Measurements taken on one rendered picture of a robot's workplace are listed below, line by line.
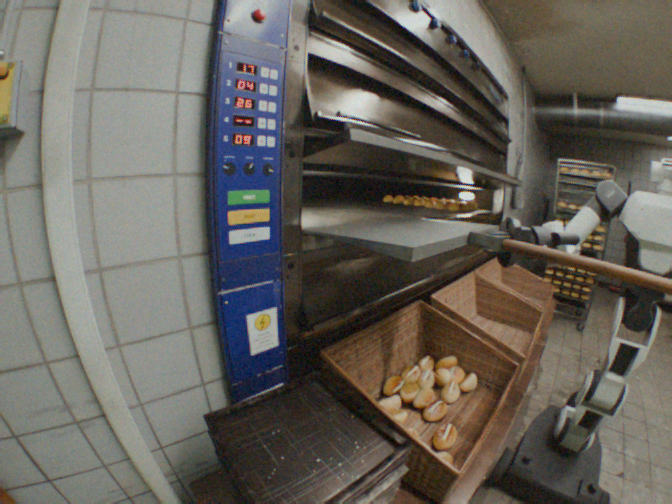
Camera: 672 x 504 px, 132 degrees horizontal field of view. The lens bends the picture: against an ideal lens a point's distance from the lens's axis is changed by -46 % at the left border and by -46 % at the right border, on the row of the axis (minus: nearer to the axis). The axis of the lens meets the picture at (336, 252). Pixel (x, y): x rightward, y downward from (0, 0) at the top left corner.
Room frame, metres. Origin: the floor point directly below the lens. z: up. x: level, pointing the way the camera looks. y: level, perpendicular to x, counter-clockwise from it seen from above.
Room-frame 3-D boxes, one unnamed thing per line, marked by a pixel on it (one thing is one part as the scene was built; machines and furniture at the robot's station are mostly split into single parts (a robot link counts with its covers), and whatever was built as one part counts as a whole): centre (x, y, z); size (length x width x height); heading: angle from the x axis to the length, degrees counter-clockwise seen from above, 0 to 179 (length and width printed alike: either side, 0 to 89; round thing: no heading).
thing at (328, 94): (1.26, -0.57, 1.54); 1.79 x 0.11 x 0.19; 133
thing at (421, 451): (0.67, -0.32, 0.72); 0.56 x 0.49 x 0.28; 134
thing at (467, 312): (1.09, -0.78, 0.72); 0.56 x 0.49 x 0.28; 133
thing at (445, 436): (0.52, -0.35, 0.62); 0.10 x 0.07 x 0.05; 142
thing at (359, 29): (1.26, -0.57, 1.80); 1.79 x 0.11 x 0.19; 133
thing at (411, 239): (0.78, -0.22, 1.19); 0.55 x 0.36 x 0.03; 132
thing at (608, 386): (0.56, -1.12, 0.78); 0.18 x 0.15 x 0.47; 42
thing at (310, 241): (1.28, -0.56, 1.16); 1.80 x 0.06 x 0.04; 133
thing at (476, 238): (0.61, -0.37, 1.19); 0.09 x 0.04 x 0.03; 42
